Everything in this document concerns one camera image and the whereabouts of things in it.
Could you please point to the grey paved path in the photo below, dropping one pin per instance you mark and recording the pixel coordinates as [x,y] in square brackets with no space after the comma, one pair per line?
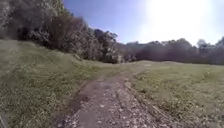
[106,106]

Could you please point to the grass field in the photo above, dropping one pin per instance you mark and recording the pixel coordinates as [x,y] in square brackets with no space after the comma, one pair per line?
[183,86]

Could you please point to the grass verge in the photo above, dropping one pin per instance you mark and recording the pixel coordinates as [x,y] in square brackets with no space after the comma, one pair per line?
[36,80]

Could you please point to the wood of trees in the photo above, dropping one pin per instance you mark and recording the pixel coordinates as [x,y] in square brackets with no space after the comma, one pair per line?
[66,33]

